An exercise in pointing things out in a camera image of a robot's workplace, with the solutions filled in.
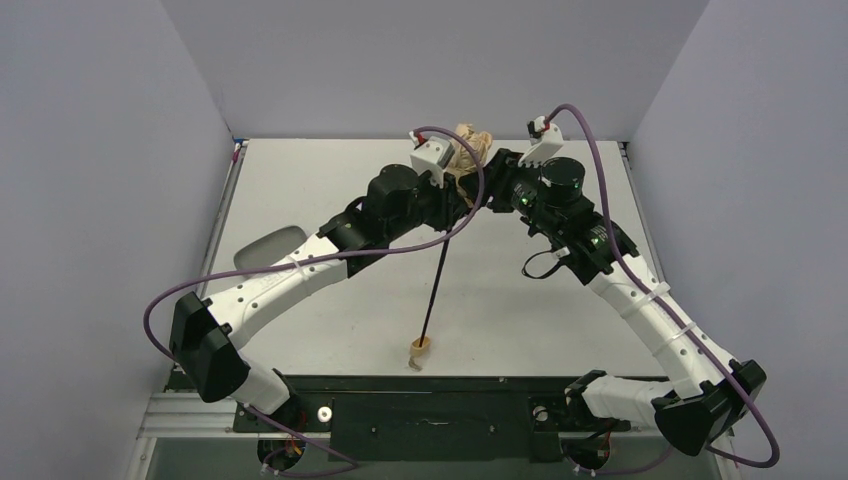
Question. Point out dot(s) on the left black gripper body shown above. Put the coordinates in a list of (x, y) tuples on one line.
[(448, 196)]

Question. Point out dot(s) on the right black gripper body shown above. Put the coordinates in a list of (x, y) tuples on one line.
[(501, 178)]

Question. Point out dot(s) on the beige folding umbrella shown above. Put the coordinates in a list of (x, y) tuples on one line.
[(466, 155)]

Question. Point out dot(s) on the black grey umbrella case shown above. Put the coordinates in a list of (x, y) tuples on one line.
[(270, 248)]

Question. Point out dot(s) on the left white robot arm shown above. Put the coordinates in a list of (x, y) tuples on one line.
[(208, 334)]

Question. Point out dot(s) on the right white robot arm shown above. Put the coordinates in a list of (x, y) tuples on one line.
[(704, 392)]

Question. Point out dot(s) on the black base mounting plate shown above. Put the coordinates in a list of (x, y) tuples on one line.
[(440, 419)]

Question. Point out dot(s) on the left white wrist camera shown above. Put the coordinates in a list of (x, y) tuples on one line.
[(431, 157)]

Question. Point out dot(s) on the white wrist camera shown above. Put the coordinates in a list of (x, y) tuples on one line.
[(546, 139), (431, 157)]

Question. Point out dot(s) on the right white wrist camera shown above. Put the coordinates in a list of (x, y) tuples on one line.
[(546, 139)]

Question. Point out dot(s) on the aluminium frame rail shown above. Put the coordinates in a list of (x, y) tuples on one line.
[(185, 415)]

